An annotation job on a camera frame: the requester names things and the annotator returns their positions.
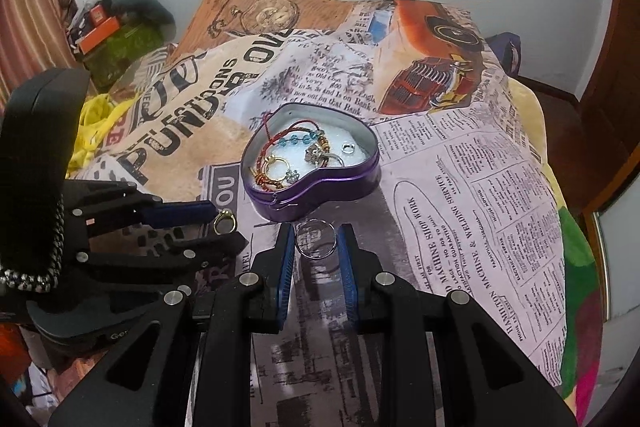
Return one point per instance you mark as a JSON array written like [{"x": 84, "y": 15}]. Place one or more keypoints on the small red box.
[{"x": 95, "y": 14}]

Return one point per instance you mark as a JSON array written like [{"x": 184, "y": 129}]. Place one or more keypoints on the striped brown curtain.
[{"x": 35, "y": 7}]

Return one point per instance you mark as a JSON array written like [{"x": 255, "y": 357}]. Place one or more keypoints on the purple heart-shaped tin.
[{"x": 325, "y": 197}]

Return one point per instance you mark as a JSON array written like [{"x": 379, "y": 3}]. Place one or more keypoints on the grey cushion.
[{"x": 145, "y": 4}]

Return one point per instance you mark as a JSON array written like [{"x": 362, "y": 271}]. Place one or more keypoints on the orange box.
[{"x": 97, "y": 36}]

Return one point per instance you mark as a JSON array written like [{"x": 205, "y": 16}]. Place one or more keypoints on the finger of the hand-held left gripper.
[
  {"x": 210, "y": 252},
  {"x": 185, "y": 213}
]

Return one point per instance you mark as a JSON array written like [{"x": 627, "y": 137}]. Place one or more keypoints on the brown wooden door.
[{"x": 605, "y": 107}]

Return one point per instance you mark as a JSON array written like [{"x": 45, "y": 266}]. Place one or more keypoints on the dark blue bag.
[{"x": 507, "y": 52}]

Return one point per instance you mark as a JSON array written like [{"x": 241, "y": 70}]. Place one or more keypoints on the multicoloured fleece blanket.
[{"x": 580, "y": 267}]

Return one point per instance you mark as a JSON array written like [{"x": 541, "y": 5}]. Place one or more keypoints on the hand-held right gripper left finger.
[{"x": 285, "y": 267}]

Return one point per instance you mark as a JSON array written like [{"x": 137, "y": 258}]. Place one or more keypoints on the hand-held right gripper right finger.
[{"x": 347, "y": 277}]

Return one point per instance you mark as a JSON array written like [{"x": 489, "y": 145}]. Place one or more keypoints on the newspaper print blanket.
[{"x": 450, "y": 207}]

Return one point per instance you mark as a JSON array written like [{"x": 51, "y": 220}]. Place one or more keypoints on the yellow cloth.
[{"x": 100, "y": 122}]

